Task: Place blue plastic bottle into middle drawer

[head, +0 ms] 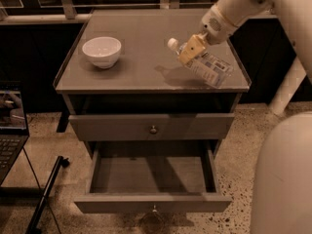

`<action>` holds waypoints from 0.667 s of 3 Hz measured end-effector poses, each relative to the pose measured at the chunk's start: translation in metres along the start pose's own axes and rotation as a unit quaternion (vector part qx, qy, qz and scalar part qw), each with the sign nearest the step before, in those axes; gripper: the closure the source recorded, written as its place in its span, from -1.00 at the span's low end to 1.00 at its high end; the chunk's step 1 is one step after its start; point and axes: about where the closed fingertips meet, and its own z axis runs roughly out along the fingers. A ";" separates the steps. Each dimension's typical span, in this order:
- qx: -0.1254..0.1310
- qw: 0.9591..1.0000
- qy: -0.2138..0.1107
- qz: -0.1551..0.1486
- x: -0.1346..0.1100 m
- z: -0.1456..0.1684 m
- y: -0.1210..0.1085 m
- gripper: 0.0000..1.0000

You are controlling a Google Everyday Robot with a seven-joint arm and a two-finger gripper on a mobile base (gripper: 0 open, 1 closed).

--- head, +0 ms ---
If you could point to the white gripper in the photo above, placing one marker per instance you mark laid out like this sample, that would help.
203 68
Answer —
215 30

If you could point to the plastic bottle with label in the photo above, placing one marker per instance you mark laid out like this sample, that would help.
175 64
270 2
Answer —
210 68

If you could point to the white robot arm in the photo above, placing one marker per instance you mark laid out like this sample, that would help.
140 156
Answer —
282 187

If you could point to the grey drawer cabinet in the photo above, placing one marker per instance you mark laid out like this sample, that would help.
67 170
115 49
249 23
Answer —
146 79

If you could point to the closed top drawer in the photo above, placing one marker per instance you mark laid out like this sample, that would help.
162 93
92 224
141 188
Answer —
151 126

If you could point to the open middle drawer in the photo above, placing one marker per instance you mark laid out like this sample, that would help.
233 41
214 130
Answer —
166 176

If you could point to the metal window railing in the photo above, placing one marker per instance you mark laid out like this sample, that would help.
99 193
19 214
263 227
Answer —
97 7

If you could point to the white ceramic bowl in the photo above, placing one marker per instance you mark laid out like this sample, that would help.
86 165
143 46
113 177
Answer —
102 52

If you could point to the white diagonal pole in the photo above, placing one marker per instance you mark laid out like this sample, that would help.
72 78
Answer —
288 87

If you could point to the black laptop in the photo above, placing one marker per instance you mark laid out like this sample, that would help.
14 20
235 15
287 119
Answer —
14 130

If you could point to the black stand pole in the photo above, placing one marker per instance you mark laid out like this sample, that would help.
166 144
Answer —
60 162

